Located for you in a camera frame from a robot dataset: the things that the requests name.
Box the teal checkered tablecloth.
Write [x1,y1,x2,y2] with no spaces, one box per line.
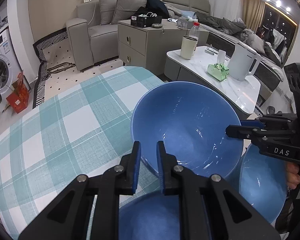
[0,66,162,239]

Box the red cardboard box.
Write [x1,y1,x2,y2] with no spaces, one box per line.
[6,71,29,114]

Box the grey sofa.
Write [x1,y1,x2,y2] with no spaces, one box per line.
[66,0,210,75]

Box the small blue bowl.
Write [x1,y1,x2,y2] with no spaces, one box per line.
[130,81,243,178]

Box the near light blue bowl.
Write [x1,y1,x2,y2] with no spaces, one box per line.
[226,144,288,224]

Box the white electric kettle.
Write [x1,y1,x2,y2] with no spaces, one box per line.
[228,41,261,81]

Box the green tissue pack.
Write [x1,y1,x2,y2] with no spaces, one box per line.
[207,63,230,81]

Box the white washing machine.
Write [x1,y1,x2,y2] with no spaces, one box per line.
[0,28,21,112]

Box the white marble side table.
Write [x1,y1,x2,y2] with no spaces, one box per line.
[164,46,261,120]

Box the grey bedside cabinet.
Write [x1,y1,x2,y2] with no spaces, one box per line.
[117,18,210,75]

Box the black patterned floor mat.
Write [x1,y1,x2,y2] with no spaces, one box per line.
[33,28,76,108]

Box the person's right hand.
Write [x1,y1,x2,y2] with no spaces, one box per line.
[286,162,300,190]

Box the cream tumbler cup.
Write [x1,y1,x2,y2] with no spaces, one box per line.
[180,36,198,60]

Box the large dark blue bowl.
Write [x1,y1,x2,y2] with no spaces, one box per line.
[119,191,180,239]

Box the clear plastic bottle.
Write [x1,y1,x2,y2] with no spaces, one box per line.
[189,22,200,49]

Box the black box on cabinet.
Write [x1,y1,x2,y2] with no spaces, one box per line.
[130,12,162,28]

